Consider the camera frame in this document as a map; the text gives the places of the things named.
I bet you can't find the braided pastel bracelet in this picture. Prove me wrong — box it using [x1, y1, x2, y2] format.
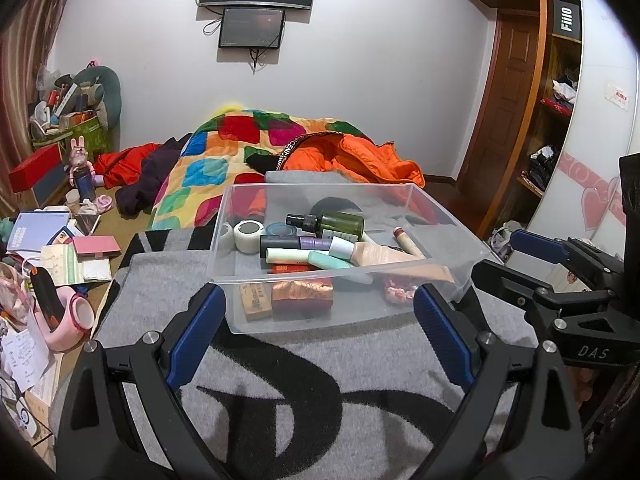
[382, 278, 421, 307]

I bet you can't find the orange down jacket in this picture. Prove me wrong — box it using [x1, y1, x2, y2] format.
[277, 131, 425, 188]

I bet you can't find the grey green neck pillow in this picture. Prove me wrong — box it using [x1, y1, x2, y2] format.
[73, 65, 122, 131]

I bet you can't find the colourful patchwork quilt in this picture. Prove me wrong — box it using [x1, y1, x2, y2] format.
[149, 107, 363, 230]

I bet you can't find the red tea packet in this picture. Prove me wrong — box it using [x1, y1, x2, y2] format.
[271, 278, 334, 312]

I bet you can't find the red long box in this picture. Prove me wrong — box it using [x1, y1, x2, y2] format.
[9, 144, 63, 193]

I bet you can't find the cream red-capped tube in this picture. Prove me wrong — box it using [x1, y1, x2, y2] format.
[393, 226, 425, 259]

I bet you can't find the green glass spray bottle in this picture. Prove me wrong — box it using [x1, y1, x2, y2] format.
[285, 211, 364, 243]

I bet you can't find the small wall monitor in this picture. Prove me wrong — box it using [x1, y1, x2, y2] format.
[218, 6, 285, 50]

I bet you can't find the blue notebook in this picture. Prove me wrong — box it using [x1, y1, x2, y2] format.
[6, 210, 70, 252]

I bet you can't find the pink rabbit figurine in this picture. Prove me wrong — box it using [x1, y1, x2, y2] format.
[68, 136, 96, 202]

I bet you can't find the striped curtain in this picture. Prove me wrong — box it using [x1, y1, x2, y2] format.
[1, 0, 67, 217]

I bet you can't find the black FiiO box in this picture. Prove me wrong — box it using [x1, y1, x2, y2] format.
[552, 0, 582, 41]

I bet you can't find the clear plastic storage bin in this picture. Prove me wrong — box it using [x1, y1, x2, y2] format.
[208, 183, 489, 334]

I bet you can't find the pink flat box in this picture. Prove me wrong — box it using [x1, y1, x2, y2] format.
[72, 235, 122, 258]

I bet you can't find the small golden box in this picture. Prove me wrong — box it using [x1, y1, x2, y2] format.
[239, 283, 272, 321]

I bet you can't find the wooden wardrobe shelf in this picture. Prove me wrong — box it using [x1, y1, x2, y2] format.
[476, 0, 582, 236]

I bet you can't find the teal tape roll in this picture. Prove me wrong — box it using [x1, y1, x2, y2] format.
[265, 222, 297, 237]

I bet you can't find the teal squeeze tube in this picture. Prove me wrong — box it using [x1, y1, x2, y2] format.
[307, 250, 373, 285]

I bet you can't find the mint green Miniso tube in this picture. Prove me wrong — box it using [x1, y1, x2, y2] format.
[265, 248, 310, 264]

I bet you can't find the red garment on floor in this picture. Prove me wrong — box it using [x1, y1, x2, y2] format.
[93, 143, 160, 188]

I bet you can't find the white tape roll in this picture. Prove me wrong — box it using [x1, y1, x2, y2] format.
[233, 219, 265, 255]

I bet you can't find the dark purple garment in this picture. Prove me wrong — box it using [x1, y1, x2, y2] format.
[115, 132, 192, 218]

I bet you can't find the wooden door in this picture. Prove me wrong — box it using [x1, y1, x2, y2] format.
[458, 12, 539, 230]

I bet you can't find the green box of clutter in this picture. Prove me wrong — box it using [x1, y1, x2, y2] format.
[29, 82, 115, 160]

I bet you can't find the purple folding umbrella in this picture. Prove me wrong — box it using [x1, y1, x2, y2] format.
[259, 235, 331, 258]

